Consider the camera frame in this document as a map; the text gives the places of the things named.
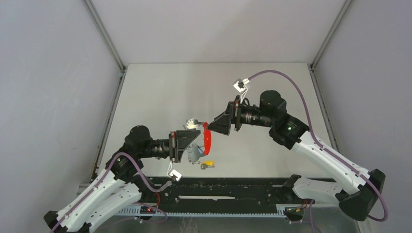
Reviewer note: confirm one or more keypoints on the metal key holder red handle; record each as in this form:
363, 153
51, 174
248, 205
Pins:
201, 146

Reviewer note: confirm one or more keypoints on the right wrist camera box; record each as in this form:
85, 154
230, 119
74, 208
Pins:
242, 87

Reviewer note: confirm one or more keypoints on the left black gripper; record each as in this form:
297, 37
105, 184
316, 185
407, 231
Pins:
180, 139

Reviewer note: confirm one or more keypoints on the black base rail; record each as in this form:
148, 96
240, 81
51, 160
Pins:
253, 195

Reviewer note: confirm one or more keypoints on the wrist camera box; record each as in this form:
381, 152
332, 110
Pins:
242, 87
173, 173

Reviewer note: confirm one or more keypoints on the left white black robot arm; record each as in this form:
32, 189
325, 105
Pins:
122, 181

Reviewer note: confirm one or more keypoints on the yellow key tag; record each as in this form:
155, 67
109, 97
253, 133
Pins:
210, 164

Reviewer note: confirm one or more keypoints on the grey slotted cable duct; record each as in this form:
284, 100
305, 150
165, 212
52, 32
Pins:
136, 211

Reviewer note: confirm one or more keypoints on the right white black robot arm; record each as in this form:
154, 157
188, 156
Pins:
355, 190

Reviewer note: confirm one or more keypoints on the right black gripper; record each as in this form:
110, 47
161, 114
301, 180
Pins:
232, 114

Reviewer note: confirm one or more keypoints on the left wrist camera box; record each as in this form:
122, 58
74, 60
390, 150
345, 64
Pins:
173, 173

